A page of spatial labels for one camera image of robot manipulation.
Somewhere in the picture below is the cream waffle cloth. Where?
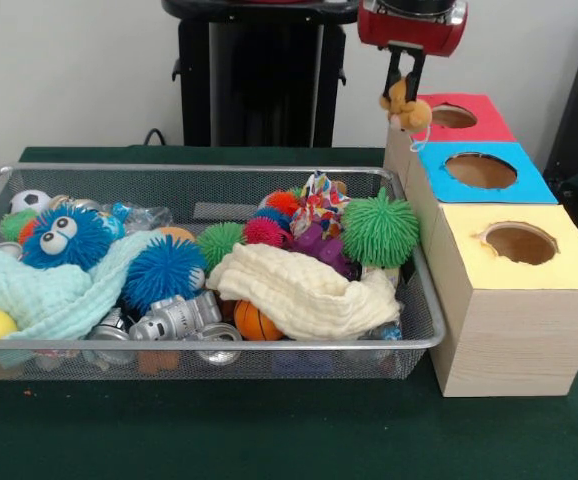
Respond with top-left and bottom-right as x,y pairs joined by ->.
206,243 -> 401,341

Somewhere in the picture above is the large green spiky ball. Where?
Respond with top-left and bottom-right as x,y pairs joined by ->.
341,187 -> 422,269

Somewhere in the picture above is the small orange basketball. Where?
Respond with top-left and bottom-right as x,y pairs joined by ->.
233,298 -> 285,342

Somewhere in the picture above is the silver robot toy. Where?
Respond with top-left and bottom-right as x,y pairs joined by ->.
128,289 -> 223,341

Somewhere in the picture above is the small green spiky ball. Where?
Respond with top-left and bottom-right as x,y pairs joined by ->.
196,222 -> 248,274

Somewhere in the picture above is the blue spiky ball with eyes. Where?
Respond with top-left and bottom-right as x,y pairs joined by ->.
21,204 -> 115,271

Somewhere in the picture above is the small soccer ball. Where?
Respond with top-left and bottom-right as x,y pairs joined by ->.
8,188 -> 53,216

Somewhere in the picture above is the wooden box with three holes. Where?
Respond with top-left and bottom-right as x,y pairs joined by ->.
383,92 -> 578,399

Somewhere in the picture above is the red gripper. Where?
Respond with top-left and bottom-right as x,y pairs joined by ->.
357,0 -> 469,101

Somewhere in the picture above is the dark green table cloth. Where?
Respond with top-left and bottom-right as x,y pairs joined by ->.
0,144 -> 578,480

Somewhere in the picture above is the orange plush animal toy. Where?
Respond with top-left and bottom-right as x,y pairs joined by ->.
379,79 -> 434,152

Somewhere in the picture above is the shallow silver mesh bin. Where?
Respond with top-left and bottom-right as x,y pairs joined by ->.
0,162 -> 448,382

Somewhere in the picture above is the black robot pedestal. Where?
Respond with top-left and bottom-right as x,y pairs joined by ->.
161,0 -> 373,148

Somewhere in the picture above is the plain blue spiky ball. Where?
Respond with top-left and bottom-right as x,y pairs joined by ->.
121,234 -> 208,316

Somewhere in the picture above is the mint waffle cloth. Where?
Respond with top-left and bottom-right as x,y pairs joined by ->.
0,229 -> 163,341

